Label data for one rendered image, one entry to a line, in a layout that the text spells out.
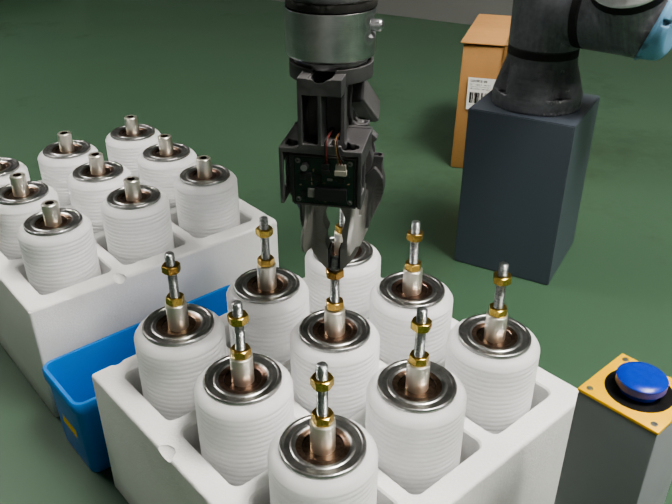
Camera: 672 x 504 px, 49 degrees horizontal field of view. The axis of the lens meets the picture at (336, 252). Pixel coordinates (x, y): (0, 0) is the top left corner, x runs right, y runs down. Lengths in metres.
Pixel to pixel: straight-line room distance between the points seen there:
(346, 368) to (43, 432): 0.50
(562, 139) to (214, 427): 0.77
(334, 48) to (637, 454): 0.40
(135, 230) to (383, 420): 0.51
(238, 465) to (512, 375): 0.28
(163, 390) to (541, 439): 0.40
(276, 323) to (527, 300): 0.60
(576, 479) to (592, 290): 0.72
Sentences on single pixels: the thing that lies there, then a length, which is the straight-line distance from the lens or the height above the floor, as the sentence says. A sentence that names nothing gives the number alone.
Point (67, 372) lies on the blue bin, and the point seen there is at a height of 0.10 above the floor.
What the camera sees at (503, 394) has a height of 0.21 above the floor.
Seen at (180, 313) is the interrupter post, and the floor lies 0.27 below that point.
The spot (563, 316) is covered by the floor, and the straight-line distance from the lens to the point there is 1.30.
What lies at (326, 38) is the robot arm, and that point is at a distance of 0.60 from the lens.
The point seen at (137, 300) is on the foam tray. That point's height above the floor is 0.14.
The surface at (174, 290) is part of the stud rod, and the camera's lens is 0.78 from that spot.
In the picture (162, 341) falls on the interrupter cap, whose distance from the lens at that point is 0.78.
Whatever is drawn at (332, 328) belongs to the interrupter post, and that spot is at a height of 0.26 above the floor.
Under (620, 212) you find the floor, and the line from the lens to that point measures 1.68.
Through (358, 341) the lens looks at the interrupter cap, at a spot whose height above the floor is 0.25.
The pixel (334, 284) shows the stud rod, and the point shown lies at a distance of 0.74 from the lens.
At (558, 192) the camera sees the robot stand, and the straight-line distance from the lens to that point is 1.29.
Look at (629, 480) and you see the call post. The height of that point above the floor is 0.26.
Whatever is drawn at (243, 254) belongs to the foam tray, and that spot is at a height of 0.14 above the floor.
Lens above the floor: 0.71
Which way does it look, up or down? 30 degrees down
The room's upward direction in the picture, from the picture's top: straight up
